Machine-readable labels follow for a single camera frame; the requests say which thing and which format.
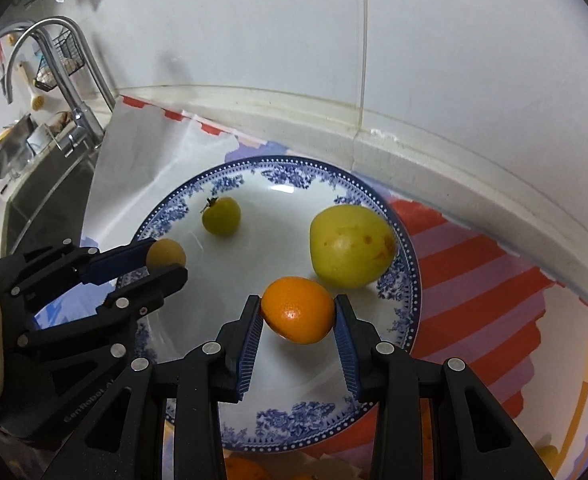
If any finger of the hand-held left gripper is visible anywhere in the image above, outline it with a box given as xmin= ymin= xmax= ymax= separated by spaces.
xmin=19 ymin=266 xmax=189 ymax=357
xmin=0 ymin=238 xmax=157 ymax=311

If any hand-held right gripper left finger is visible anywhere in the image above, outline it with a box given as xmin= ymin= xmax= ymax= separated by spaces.
xmin=41 ymin=295 xmax=265 ymax=480

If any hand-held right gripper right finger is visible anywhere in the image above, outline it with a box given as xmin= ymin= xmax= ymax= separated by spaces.
xmin=334 ymin=294 xmax=557 ymax=480

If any small tan fruit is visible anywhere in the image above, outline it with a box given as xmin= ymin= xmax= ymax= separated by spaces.
xmin=146 ymin=238 xmax=187 ymax=272
xmin=538 ymin=444 xmax=560 ymax=476

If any orange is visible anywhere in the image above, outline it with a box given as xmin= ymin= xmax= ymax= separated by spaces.
xmin=260 ymin=276 xmax=335 ymax=345

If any blue and white porcelain plate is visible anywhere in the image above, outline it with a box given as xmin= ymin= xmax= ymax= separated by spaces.
xmin=130 ymin=155 xmax=422 ymax=453

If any small green fruit with stem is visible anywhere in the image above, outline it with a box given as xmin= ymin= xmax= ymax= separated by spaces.
xmin=201 ymin=196 xmax=242 ymax=237

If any steel kitchen sink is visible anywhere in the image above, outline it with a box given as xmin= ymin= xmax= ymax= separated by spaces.
xmin=0 ymin=112 xmax=101 ymax=258

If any yellow-green apple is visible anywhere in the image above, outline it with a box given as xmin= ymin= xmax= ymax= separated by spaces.
xmin=310 ymin=205 xmax=399 ymax=290

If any colourful printed mat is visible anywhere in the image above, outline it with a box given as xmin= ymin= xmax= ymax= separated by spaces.
xmin=81 ymin=92 xmax=588 ymax=480

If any large chrome kitchen faucet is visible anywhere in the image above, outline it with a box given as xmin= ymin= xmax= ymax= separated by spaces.
xmin=1 ymin=30 xmax=106 ymax=157

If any yellow dish brush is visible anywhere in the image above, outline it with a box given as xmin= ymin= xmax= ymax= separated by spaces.
xmin=16 ymin=60 xmax=47 ymax=112

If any thin gooseneck faucet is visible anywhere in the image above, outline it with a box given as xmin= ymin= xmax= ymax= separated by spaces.
xmin=24 ymin=16 xmax=117 ymax=111

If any black wire basket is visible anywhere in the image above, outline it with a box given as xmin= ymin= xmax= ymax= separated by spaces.
xmin=33 ymin=32 xmax=87 ymax=92

